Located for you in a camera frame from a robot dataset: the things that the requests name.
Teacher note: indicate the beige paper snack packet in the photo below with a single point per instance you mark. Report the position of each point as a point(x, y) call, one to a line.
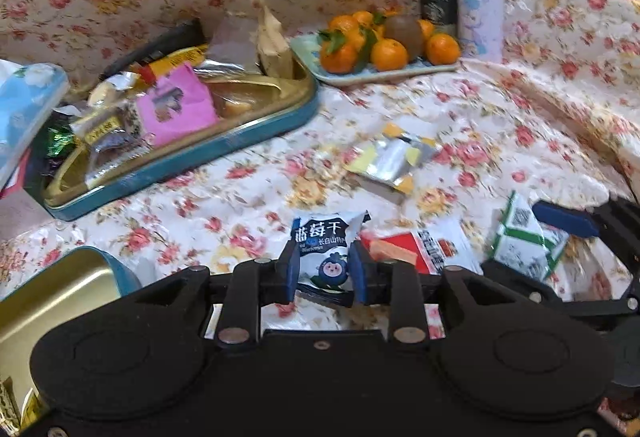
point(272, 44)

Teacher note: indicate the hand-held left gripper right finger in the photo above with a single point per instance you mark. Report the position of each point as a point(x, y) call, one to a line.
point(359, 277)

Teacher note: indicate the teal rectangular tin tray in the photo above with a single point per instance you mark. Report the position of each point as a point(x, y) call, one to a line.
point(45, 302)

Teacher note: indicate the pale fruit plate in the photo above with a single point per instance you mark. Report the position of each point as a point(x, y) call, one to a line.
point(350, 76)

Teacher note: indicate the translucent snack packet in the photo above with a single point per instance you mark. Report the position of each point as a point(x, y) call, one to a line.
point(232, 42)

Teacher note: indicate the dark drink can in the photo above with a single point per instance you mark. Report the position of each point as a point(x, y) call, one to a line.
point(439, 9)

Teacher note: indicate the clear packet with dark cake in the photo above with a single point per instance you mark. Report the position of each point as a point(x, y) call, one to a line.
point(112, 149)

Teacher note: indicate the pile of mandarin oranges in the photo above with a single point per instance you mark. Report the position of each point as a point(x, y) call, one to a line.
point(389, 54)

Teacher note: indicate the long black snack packet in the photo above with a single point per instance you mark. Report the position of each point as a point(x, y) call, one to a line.
point(165, 41)

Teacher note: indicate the pile of foil candies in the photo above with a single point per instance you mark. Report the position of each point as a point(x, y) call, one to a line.
point(59, 140)

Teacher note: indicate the silver foil packet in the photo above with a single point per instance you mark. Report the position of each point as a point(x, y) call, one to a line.
point(227, 67)

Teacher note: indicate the black white printed packet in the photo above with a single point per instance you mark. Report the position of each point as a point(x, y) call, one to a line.
point(132, 114)

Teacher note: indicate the silver yellow snack packet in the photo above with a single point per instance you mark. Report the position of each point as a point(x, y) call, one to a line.
point(390, 159)

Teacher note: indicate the yellow wrapped cake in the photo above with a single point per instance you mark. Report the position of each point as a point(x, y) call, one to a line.
point(235, 104)

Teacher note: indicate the pink snack packet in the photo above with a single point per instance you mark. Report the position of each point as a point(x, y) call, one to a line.
point(175, 107)

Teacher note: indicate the clear packet of round cookies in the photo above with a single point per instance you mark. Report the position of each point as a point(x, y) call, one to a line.
point(107, 89)

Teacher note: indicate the blue tissue pack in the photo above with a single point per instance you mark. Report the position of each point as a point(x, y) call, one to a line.
point(25, 112)

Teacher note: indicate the brown kiwi fruit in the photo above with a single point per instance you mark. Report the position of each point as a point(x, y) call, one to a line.
point(404, 36)

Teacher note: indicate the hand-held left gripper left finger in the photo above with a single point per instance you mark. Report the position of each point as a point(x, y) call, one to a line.
point(291, 274)

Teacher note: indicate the teal divided snack tin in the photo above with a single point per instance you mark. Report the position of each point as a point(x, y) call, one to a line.
point(200, 154)

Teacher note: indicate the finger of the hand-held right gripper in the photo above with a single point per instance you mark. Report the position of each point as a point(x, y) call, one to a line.
point(585, 309)
point(565, 219)

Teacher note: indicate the blue white snack packet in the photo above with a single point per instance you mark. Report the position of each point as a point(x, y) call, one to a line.
point(327, 262)

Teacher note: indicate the green white snack packet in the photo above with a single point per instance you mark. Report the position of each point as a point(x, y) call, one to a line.
point(520, 242)

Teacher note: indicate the red white snack packet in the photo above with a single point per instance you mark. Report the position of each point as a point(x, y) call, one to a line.
point(440, 244)

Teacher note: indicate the orange yellow snack packet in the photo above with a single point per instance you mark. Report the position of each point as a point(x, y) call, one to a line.
point(172, 62)

